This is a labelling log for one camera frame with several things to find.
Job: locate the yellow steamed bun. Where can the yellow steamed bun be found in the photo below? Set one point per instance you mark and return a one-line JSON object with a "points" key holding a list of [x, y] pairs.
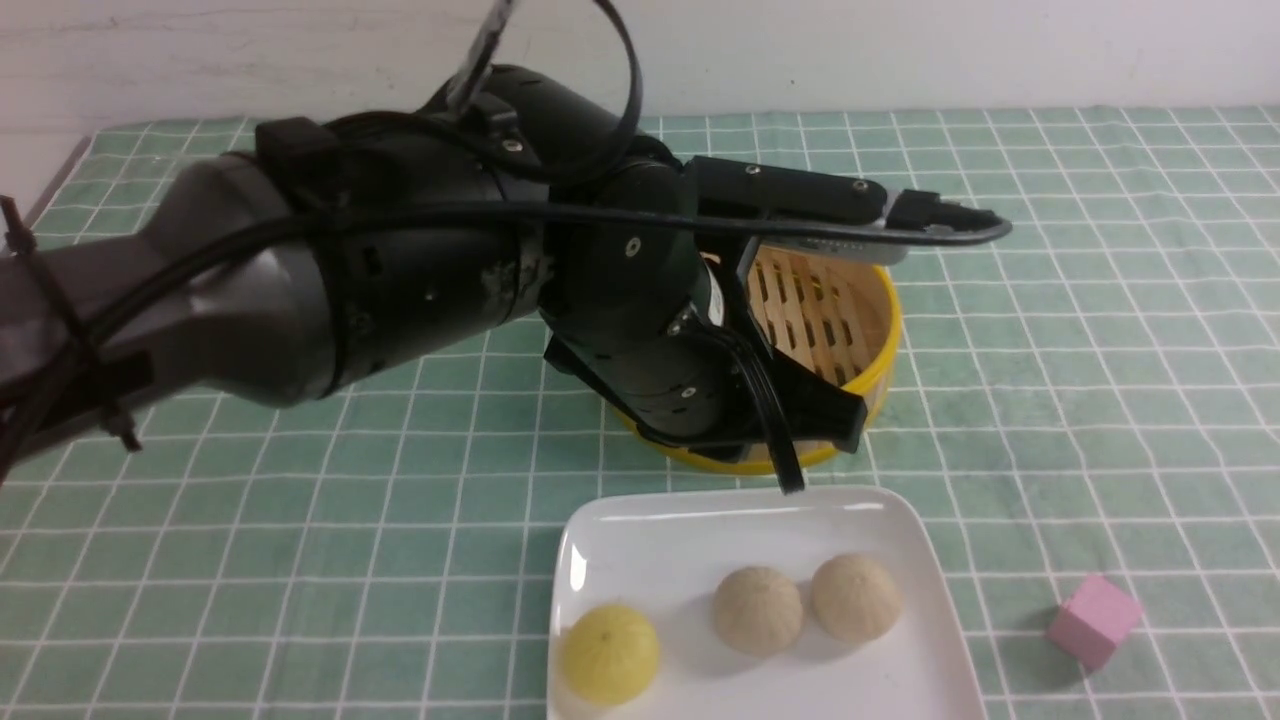
{"points": [[611, 655]]}

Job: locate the white square plate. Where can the white square plate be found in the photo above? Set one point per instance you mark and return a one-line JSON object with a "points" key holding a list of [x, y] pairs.
{"points": [[665, 553]]}

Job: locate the pink cube block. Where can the pink cube block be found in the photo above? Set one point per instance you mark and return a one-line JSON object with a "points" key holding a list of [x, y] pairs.
{"points": [[1094, 622]]}

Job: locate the beige steamed bun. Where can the beige steamed bun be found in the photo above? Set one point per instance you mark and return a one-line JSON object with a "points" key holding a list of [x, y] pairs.
{"points": [[855, 598], [758, 611]]}

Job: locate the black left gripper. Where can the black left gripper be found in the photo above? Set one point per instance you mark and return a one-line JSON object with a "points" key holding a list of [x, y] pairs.
{"points": [[623, 275]]}

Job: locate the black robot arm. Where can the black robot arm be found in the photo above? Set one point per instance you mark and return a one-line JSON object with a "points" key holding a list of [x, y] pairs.
{"points": [[331, 252]]}

